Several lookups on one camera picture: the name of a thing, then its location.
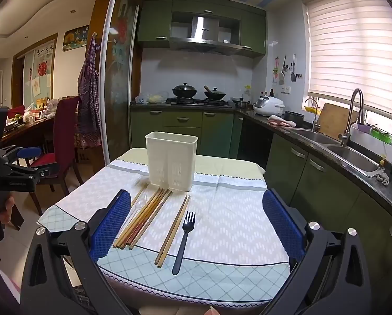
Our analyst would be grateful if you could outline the tall steel faucet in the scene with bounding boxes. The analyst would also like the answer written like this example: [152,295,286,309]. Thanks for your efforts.
[339,88,365,146]

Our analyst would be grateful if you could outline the black inner pot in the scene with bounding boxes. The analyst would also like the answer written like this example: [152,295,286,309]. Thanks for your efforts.
[284,111,305,127]

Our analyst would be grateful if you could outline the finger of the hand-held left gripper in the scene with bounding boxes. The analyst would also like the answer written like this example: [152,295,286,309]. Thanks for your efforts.
[4,161,57,180]
[0,146,43,166]

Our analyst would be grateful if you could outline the green and purple sink rack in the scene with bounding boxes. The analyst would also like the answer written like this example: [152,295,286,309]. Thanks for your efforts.
[350,123,392,145]

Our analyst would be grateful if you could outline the black plastic fork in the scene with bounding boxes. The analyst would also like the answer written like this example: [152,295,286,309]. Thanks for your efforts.
[172,211,197,276]

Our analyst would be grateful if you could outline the white rice cooker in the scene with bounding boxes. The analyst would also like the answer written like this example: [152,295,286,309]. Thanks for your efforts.
[253,95,286,117]

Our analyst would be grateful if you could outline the bundle of wooden chopsticks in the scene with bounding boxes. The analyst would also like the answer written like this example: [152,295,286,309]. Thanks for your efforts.
[113,188,173,250]

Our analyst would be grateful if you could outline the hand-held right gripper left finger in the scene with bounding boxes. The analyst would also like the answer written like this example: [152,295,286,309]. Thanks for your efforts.
[20,190,132,315]

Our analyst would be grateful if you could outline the hanging kitchen utensils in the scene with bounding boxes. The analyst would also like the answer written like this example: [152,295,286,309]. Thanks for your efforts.
[273,54,303,86]

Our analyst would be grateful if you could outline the person's left hand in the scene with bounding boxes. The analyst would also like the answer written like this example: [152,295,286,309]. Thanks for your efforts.
[0,197,17,231]

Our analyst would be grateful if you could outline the light bamboo chopstick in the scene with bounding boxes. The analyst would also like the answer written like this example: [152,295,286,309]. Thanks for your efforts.
[157,196,191,267]
[130,183,149,209]
[154,195,188,266]

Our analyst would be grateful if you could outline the sliding glass door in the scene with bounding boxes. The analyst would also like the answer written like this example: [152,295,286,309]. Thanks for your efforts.
[102,0,141,168]

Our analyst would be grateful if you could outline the glass door with papers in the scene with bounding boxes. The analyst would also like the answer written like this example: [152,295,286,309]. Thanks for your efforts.
[12,33,59,109]

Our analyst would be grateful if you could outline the clear plastic spoon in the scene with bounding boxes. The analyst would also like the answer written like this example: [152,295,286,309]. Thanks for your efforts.
[130,194,148,211]

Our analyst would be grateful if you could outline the green lower cabinets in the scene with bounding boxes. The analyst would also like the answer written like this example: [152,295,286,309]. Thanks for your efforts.
[130,108,392,270]

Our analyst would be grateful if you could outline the green upper cabinets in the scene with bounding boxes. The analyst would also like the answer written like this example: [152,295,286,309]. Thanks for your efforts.
[137,0,267,56]

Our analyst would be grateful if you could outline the purple checked apron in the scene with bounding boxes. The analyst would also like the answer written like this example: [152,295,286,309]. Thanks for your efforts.
[76,33,102,148]

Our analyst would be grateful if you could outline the small steel faucet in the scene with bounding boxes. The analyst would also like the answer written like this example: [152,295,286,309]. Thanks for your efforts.
[304,98,319,132]

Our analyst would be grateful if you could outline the steel double sink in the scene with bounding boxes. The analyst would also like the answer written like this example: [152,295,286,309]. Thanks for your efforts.
[290,128,385,178]

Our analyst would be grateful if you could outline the steel range hood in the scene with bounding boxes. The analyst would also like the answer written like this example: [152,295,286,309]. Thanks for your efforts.
[169,16,243,55]

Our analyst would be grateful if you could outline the wooden dining table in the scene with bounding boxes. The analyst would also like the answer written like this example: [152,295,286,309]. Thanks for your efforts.
[0,115,57,151]

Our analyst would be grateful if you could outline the plastic bag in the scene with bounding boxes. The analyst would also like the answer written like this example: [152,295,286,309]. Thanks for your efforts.
[135,91,168,104]

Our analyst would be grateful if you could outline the black wok with lid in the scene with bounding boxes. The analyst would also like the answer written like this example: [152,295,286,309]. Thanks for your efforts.
[172,83,197,98]
[203,85,227,101]

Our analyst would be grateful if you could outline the white window blind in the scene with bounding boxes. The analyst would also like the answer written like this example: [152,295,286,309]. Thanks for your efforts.
[303,0,392,122]

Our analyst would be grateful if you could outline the gas stove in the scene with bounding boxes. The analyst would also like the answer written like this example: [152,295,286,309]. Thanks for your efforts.
[166,98,233,107]

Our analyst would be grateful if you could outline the white plastic utensil holder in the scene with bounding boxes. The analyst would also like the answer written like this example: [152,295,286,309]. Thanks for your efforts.
[145,131,198,191]

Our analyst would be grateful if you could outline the red dining chair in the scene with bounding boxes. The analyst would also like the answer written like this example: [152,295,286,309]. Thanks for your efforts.
[28,96,83,215]

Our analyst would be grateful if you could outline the wooden cutting board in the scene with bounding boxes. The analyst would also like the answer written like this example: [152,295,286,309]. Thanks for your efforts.
[317,103,359,141]

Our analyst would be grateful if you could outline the green cabinets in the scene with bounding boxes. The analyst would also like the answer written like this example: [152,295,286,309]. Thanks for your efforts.
[137,0,267,56]
[130,108,392,270]

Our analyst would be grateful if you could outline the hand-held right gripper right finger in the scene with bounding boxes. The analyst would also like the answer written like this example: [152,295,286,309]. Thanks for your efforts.
[262,188,372,315]

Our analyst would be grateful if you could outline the pink cloth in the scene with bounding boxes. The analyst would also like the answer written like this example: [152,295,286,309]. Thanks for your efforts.
[267,115,297,128]

